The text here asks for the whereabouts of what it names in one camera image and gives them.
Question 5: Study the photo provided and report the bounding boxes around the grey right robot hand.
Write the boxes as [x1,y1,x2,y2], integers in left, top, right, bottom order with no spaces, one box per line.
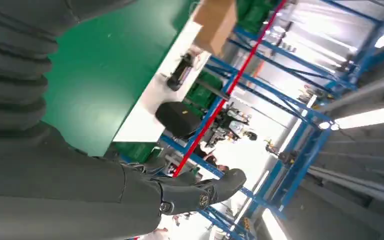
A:
[0,124,247,240]

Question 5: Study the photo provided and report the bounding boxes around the green plastic crate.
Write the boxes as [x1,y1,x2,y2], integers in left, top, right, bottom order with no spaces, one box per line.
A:
[114,141,160,163]
[185,71,224,117]
[236,0,281,34]

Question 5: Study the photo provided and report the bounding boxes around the white table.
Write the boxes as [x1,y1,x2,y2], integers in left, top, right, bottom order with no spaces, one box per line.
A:
[112,16,213,144]

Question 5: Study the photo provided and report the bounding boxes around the green table mat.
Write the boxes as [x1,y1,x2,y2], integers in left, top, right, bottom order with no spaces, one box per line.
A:
[42,0,196,157]

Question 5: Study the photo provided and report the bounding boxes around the black bag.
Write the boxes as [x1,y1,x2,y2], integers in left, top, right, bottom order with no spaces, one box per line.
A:
[154,101,202,138]

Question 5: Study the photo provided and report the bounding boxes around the black handheld controller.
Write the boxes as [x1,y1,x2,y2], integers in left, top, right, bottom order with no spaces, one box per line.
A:
[166,52,196,92]

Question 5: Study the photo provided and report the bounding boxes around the dark background robot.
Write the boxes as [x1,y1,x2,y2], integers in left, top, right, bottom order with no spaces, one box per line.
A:
[203,102,259,150]

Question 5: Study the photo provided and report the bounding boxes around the red pole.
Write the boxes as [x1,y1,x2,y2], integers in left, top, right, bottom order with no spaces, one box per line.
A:
[172,0,289,178]

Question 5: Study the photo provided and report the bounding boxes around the brown cardboard box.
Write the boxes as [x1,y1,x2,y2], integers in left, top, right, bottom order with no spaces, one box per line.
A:
[191,0,239,57]

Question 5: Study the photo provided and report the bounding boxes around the blue metal shelving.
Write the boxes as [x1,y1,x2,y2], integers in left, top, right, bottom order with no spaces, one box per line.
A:
[158,0,384,240]

